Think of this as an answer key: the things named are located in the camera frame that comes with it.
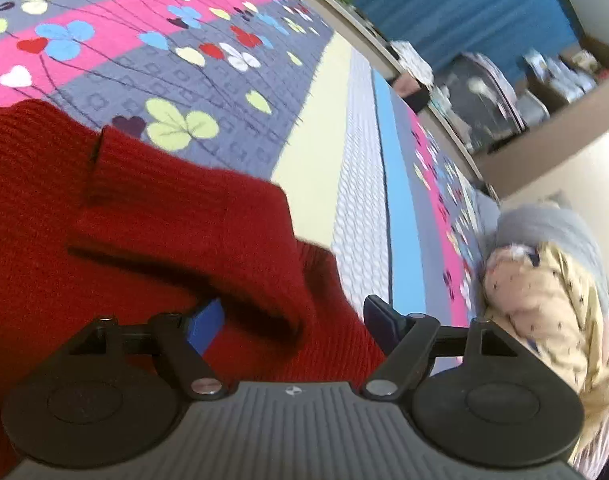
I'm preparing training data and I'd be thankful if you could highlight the grey pillow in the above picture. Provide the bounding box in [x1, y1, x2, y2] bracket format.
[494, 205, 609, 321]

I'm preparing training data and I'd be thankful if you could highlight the cream star-print quilt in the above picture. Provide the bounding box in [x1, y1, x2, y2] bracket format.
[477, 242, 609, 463]

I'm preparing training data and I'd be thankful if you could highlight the pink and black garment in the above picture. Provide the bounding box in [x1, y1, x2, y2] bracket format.
[394, 74, 431, 113]

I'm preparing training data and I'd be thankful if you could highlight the floral striped bed sheet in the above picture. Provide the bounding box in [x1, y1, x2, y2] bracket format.
[0, 0, 502, 376]

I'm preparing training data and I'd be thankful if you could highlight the red knit sweater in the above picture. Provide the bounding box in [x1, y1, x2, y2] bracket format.
[0, 99, 389, 480]

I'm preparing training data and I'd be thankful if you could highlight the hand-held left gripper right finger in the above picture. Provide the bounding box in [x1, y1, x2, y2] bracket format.
[361, 294, 532, 402]

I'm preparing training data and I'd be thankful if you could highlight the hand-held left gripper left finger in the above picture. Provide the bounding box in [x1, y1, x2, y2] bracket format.
[59, 297, 230, 402]

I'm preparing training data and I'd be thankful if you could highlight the white patterned cloth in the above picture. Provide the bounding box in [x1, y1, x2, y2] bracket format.
[391, 40, 435, 86]

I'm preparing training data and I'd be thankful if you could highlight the blue curtain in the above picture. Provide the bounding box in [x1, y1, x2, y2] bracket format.
[357, 0, 580, 86]

